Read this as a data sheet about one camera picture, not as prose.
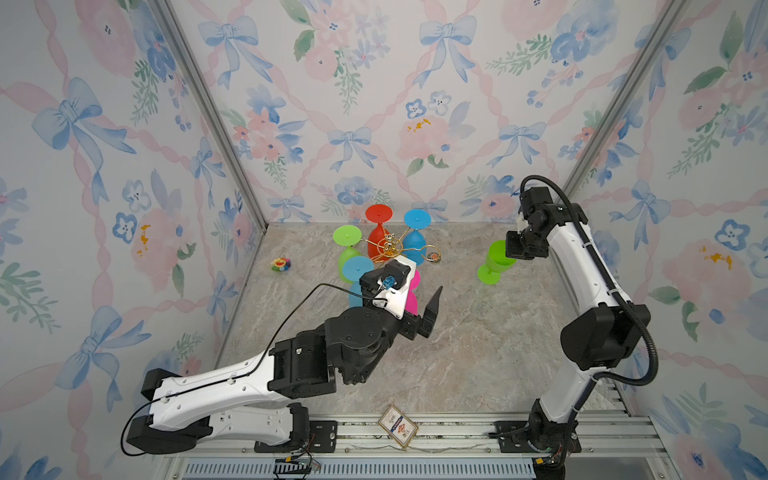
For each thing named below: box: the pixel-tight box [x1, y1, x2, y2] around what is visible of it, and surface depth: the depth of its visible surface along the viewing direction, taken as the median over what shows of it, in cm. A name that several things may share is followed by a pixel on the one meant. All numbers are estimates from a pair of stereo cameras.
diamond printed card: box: [378, 404, 419, 449], surface depth 76 cm
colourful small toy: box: [271, 257, 291, 272], surface depth 108 cm
